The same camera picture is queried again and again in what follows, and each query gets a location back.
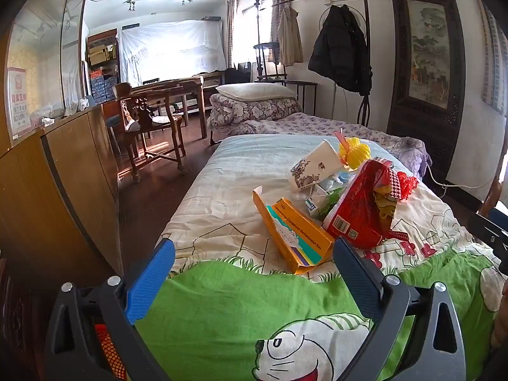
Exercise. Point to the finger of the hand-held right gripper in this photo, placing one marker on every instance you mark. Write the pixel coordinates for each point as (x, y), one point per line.
(490, 234)

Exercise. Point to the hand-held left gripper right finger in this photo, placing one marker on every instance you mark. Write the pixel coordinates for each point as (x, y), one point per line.
(357, 281)

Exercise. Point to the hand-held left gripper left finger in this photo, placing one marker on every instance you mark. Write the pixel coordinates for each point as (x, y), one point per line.
(151, 278)

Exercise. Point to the orange cardboard box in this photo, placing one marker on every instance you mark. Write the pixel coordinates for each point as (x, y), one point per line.
(293, 238)

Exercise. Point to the red plastic basket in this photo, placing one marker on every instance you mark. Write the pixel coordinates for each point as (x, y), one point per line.
(107, 345)

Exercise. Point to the red mesh net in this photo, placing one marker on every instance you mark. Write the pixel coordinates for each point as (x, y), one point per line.
(407, 186)

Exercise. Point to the red snack bag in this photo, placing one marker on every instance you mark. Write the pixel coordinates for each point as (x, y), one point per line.
(357, 210)

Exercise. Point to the green white packet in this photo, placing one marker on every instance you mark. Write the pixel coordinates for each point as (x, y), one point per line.
(325, 202)

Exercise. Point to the patterned paper cup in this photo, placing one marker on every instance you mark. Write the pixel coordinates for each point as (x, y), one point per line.
(317, 162)

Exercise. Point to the yellow plastic bag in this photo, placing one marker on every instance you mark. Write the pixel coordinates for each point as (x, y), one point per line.
(355, 153)

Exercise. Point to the cartoon printed blanket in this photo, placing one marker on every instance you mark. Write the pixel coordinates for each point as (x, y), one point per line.
(238, 174)

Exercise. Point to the brown wooden cabinet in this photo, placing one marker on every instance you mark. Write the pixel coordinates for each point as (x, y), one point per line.
(59, 166)

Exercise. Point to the purple floral bed sheet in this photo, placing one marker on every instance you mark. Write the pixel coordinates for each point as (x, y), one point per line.
(317, 125)

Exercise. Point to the carved wooden chair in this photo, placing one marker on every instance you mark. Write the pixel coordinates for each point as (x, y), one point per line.
(139, 107)

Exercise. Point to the striped curtain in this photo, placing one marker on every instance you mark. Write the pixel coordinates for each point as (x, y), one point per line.
(496, 59)

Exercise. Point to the wooden table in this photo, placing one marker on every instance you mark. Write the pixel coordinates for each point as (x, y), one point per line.
(178, 85)

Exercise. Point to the floral folded quilt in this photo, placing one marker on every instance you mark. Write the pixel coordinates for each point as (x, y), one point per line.
(254, 111)

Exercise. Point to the dark framed painting panel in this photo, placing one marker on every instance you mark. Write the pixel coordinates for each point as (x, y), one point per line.
(426, 47)

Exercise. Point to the black metal side table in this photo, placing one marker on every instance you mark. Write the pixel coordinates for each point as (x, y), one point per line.
(303, 85)

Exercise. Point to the white pillow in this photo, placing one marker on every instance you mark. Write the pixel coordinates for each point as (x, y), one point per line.
(254, 91)

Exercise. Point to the shelf with boxes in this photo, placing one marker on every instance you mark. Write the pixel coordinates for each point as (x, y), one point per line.
(101, 59)

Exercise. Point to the black jacket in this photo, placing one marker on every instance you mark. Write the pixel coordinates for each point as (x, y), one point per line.
(341, 55)

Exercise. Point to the white dust sheet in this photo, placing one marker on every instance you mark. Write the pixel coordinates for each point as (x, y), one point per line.
(170, 51)

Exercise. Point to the glass partition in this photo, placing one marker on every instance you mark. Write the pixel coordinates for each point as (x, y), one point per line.
(47, 47)

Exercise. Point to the beige hanging garment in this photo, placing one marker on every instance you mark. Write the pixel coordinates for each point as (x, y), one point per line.
(289, 35)

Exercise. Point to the patterned curtain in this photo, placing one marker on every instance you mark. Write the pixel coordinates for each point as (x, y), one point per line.
(232, 27)

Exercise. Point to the standing fan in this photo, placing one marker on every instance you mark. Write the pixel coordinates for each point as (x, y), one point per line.
(324, 16)

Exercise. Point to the dark wooden stand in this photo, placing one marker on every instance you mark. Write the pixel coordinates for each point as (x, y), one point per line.
(258, 27)

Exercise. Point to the framed wall sign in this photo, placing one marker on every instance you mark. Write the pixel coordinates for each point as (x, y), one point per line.
(18, 103)

